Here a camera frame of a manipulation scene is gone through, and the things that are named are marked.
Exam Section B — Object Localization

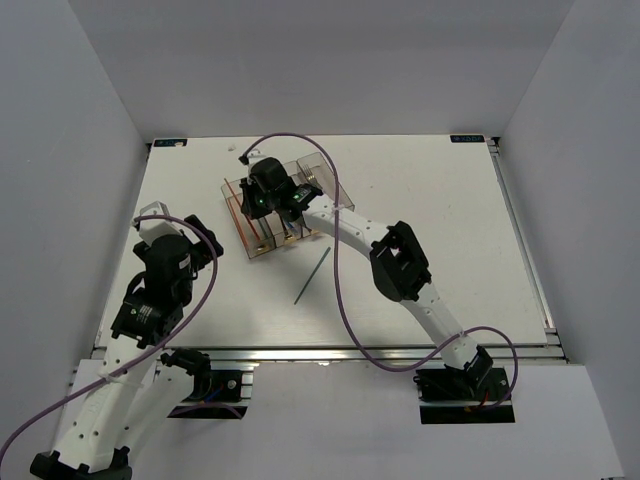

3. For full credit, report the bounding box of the left blue table label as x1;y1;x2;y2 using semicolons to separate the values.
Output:
152;138;188;148

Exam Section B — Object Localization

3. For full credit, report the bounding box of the teal chopstick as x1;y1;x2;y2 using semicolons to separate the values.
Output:
293;247;332;305

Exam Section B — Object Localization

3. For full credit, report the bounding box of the short orange chopstick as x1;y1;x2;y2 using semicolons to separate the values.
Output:
224;177;261;241

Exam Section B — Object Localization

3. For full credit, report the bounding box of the right blue table label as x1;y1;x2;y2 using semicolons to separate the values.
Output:
449;134;485;143

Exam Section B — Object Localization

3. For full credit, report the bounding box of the fork with pink handle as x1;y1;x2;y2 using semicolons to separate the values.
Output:
301;165;321;188

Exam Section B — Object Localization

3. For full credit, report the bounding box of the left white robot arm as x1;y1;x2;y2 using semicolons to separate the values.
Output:
30;211;224;479

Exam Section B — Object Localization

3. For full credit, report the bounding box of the long orange chopstick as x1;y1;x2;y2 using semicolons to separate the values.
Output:
227;199;248;250

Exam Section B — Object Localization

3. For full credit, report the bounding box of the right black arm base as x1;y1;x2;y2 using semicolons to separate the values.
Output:
413;368;516;425

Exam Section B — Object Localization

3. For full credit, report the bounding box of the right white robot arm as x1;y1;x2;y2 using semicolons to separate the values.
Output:
240;155;493;399

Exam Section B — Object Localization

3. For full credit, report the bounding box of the blue table label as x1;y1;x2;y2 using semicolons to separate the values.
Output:
152;138;188;148
449;134;485;143

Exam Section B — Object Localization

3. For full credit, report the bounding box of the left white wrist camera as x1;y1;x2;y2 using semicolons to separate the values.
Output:
132;200;182;246

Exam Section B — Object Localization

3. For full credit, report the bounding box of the black spoon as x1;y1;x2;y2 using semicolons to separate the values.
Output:
282;220;294;239

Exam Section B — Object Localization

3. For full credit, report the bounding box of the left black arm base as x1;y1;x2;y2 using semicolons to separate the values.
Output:
160;348;253;420

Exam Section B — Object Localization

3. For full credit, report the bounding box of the aluminium table rail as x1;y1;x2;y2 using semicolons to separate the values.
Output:
92;342;569;365

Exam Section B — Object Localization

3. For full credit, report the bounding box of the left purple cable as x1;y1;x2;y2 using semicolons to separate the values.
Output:
0;215;220;480

